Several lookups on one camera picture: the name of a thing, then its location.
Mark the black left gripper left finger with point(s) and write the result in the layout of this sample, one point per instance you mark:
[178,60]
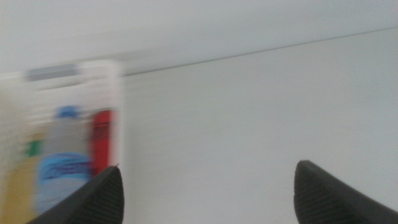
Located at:
[99,202]

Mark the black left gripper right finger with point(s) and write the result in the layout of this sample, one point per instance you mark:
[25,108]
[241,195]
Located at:
[320,199]

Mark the white perforated plastic basket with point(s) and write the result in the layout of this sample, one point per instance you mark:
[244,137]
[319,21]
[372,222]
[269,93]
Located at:
[99,84]

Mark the yellow tea bottle green label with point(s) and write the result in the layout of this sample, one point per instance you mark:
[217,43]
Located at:
[18,193]

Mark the red drink can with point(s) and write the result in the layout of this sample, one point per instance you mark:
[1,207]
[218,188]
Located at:
[102,140]

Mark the clear water bottle blue cap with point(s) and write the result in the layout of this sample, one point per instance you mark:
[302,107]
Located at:
[62,174]

